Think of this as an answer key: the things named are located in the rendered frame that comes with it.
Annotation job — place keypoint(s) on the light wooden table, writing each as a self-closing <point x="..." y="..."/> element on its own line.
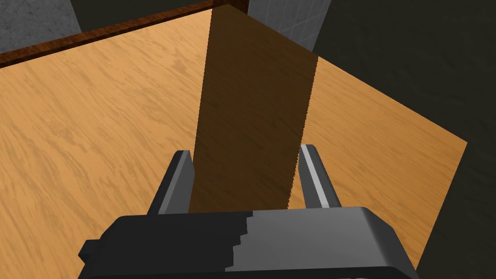
<point x="97" y="124"/>

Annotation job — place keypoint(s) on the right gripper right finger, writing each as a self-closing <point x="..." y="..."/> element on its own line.
<point x="316" y="178"/>

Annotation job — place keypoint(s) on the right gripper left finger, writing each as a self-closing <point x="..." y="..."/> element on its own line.
<point x="174" y="188"/>

